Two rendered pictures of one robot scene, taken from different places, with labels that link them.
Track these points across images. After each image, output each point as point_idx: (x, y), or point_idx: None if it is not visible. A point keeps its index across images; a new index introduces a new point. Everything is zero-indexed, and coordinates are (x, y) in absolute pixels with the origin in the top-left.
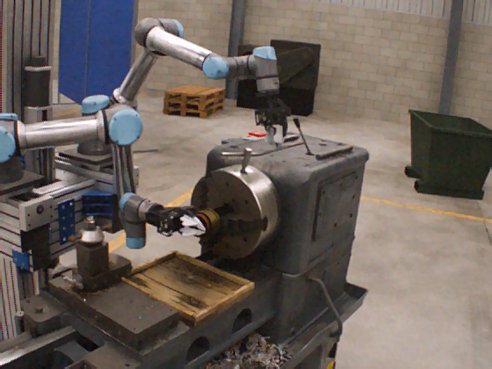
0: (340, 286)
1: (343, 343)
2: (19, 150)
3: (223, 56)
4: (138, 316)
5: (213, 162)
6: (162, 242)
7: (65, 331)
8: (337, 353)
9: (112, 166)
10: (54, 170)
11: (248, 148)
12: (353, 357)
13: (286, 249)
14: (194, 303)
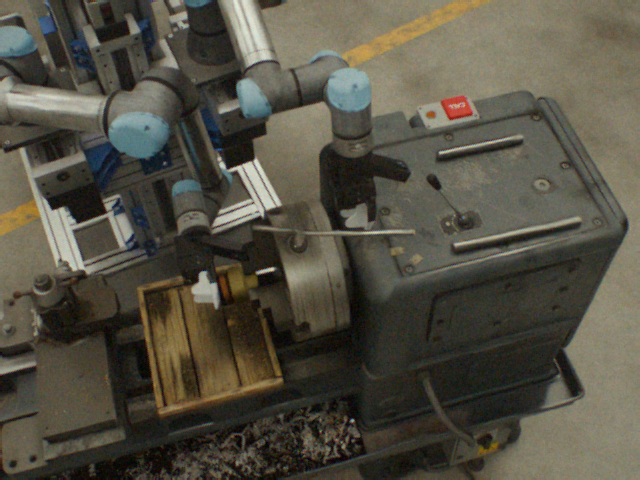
0: (535, 368)
1: (614, 382)
2: (4, 125)
3: (274, 77)
4: (67, 408)
5: (321, 168)
6: (500, 41)
7: (30, 361)
8: (586, 397)
9: (238, 77)
10: (142, 73)
11: (297, 227)
12: (605, 418)
13: (364, 347)
14: (188, 380)
